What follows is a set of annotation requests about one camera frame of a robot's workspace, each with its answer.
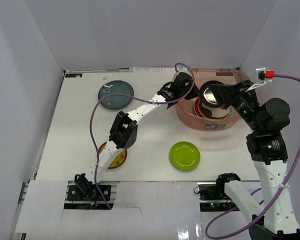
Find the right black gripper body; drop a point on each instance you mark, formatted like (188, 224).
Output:
(247, 107)

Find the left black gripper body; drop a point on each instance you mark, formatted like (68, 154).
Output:
(193, 91)

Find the red and teal plate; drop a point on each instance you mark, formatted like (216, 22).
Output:
(198, 112)

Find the glossy black plate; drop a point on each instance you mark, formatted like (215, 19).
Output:
(206, 96)

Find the cream plate with black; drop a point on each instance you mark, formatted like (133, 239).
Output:
(213, 113)

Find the yellow patterned plate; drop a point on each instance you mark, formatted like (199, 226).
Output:
(119, 160)

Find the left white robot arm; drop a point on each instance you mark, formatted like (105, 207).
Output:
(124, 129)

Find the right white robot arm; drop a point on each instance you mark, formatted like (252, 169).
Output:
(274, 219)

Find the pink translucent plastic bin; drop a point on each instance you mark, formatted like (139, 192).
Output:
(185, 108)

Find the lime green plate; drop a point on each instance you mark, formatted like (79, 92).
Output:
(184, 156)

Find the papers at table back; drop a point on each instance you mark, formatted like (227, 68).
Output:
(152, 69)

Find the dark blue ceramic plate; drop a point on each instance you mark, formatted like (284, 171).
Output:
(114, 93)

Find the black label sticker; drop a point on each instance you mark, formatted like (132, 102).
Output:
(73, 75)

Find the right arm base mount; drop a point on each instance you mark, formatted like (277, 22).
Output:
(211, 200)

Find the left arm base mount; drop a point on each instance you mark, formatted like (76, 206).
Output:
(75, 199)

